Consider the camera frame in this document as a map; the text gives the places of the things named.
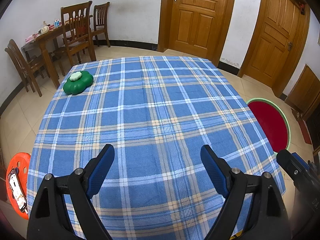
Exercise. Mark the white figurine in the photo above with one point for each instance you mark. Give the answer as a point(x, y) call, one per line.
point(45, 27)

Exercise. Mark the smartphone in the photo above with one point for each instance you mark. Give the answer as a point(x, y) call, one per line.
point(16, 190)

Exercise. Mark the orange plastic stool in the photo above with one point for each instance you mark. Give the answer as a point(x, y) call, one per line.
point(20, 162)

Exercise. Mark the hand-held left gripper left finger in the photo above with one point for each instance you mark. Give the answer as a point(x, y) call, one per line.
point(101, 172)

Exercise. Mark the wooden panel door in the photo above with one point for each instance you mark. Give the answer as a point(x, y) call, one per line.
point(197, 17)

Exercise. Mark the green flower-shaped box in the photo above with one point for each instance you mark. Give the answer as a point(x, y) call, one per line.
point(77, 85)

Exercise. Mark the red basin with green rim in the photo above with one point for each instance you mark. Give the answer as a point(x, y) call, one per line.
point(270, 125)

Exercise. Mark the red doormat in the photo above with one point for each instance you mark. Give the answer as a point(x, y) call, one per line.
point(305, 131)

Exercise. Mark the blue and white carton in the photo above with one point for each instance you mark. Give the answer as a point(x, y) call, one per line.
point(57, 23)

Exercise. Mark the blue plaid tablecloth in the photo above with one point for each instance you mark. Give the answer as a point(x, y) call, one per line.
point(160, 105)

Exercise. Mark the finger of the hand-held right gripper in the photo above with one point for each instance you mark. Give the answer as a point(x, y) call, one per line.
point(290, 165)

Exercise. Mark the pink packet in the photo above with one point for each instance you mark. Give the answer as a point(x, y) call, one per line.
point(31, 38)

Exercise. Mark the wooden dining chair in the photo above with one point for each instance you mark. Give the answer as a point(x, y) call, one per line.
point(101, 12)
point(75, 17)
point(17, 55)

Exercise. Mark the red door ornament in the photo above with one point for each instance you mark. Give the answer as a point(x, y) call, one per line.
point(302, 7)

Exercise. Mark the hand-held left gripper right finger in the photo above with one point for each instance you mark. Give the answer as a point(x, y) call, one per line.
point(213, 172)

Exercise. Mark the small red box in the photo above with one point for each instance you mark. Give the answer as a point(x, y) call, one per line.
point(51, 26)

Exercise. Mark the wooden dining table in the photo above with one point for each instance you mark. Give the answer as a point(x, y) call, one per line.
point(50, 36)

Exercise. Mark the low wooden cabinet door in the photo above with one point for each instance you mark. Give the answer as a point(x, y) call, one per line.
point(305, 87)

